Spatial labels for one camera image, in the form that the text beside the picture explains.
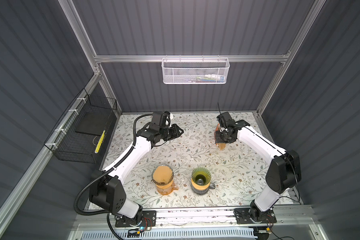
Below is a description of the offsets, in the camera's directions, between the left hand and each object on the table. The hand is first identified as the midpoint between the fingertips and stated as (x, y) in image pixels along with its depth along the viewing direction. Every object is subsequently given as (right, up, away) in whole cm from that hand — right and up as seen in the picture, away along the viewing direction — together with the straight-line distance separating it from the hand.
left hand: (182, 131), depth 80 cm
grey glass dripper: (-10, -25, -9) cm, 28 cm away
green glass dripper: (+10, -24, -3) cm, 26 cm away
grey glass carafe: (+16, -30, -1) cm, 34 cm away
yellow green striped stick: (-40, -8, -10) cm, 42 cm away
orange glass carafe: (-8, -29, -5) cm, 31 cm away
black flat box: (-45, +4, -6) cm, 45 cm away
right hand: (+23, -5, +9) cm, 25 cm away
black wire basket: (-52, -3, -8) cm, 53 cm away
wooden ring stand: (+9, -28, -6) cm, 30 cm away
